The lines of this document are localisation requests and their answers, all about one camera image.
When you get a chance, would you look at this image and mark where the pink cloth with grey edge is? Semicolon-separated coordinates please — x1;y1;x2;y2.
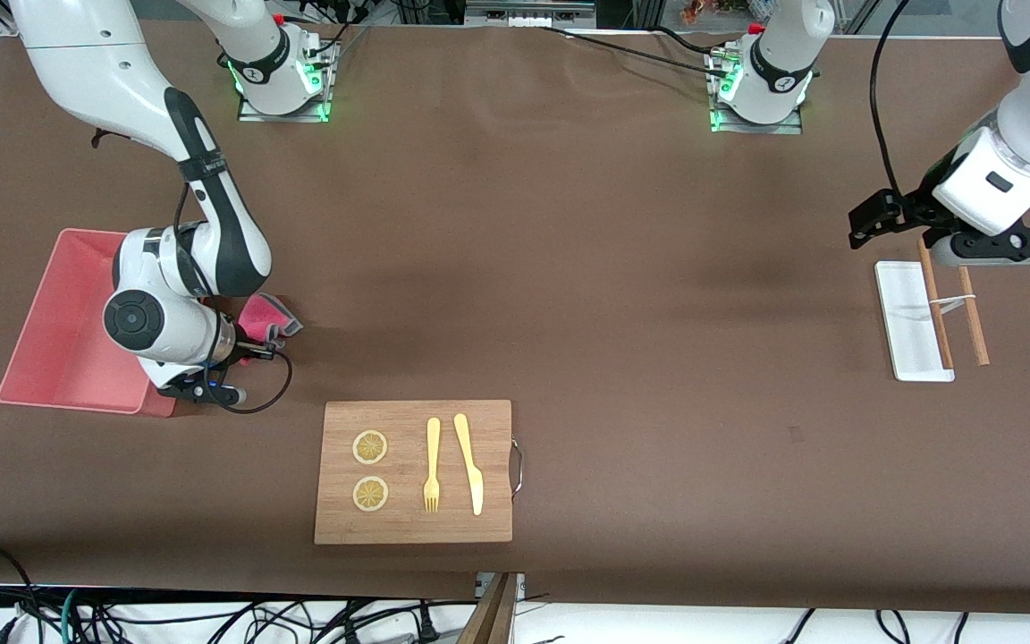
236;292;305;368

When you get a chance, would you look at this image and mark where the white rectangular tray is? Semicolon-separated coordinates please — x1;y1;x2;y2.
874;259;957;384

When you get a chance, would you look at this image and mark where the lemon slice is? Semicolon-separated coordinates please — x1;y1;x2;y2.
352;477;390;513
352;430;390;466

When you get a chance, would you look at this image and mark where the wooden cutting board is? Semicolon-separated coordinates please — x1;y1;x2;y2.
314;400;514;546

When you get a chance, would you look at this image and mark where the pink plastic bin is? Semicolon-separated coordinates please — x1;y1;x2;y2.
0;228;216;419

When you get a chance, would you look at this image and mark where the yellow fork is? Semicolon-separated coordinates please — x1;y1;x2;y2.
423;417;443;514

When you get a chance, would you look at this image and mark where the yellow knife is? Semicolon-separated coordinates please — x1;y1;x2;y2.
452;412;485;517

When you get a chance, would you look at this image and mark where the brown table cover sheet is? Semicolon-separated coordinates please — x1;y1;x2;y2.
0;16;1030;616

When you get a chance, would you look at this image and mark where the wooden plank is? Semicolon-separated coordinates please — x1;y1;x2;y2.
457;572;520;644

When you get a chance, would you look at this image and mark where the grey device with ports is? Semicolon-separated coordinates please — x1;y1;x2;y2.
466;0;596;26

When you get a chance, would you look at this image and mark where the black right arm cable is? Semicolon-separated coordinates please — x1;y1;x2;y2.
173;174;294;415

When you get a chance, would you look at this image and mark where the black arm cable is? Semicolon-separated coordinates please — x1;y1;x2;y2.
869;0;914;202
173;174;294;415

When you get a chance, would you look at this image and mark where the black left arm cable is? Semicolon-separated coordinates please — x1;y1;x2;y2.
869;0;914;202

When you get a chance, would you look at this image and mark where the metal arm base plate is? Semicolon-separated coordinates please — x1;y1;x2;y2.
710;106;804;136
238;97;333;123

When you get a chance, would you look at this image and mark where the black cable on table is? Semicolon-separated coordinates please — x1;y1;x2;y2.
537;24;735;81

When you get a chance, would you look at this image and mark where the small metal bracket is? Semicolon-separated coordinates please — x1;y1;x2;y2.
476;572;527;602

